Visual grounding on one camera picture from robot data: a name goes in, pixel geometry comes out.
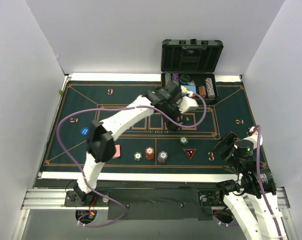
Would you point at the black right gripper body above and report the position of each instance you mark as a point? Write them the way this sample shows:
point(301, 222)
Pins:
point(225, 147)

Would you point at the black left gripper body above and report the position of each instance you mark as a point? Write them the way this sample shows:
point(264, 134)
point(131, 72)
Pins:
point(171, 110)

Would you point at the moved green chip stack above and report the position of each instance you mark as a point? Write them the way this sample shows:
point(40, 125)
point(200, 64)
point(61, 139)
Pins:
point(183, 140)

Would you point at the green poker chip stack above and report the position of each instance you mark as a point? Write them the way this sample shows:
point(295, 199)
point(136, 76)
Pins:
point(138, 156)

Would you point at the blue small blind button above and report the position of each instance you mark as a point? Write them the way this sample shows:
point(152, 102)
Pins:
point(84, 131)

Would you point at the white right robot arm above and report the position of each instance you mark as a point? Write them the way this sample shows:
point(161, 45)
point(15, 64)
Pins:
point(252, 198)

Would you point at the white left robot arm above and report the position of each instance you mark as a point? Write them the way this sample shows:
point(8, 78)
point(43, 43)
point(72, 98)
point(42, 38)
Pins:
point(103, 134)

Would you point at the blue boxed card deck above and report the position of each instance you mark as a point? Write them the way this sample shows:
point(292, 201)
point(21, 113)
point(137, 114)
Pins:
point(188, 90)

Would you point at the green orange chip row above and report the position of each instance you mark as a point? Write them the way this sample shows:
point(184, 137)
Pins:
point(168, 79)

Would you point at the black dealer button in case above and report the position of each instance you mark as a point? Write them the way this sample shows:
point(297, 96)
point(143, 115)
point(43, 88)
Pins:
point(184, 79)

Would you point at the orange chip row in case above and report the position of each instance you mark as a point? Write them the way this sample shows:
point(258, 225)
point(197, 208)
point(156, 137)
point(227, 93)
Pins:
point(203, 92)

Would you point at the dark green poker table mat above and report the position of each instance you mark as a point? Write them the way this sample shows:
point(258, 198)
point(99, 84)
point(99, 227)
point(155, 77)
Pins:
point(148, 146)

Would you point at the purple chip row in case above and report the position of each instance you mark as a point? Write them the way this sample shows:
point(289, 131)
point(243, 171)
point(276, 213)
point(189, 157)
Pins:
point(209, 88)

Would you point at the red poker chip stack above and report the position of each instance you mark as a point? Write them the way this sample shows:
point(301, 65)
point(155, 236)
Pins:
point(150, 153)

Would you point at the blue poker chip stack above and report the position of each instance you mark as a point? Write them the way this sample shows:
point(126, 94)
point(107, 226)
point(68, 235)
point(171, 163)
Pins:
point(162, 157)

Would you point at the black poker chip case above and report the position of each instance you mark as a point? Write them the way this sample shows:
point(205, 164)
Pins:
point(196, 58)

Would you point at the red playing card deck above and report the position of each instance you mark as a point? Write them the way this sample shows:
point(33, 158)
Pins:
point(117, 151)

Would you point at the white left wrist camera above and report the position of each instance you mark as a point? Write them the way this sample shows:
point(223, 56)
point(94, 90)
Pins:
point(189, 103)

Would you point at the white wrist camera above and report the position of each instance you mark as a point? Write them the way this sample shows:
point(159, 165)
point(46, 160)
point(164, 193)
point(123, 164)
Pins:
point(189, 103)
point(253, 136)

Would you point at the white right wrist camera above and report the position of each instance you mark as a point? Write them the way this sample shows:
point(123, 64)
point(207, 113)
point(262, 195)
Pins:
point(253, 136)

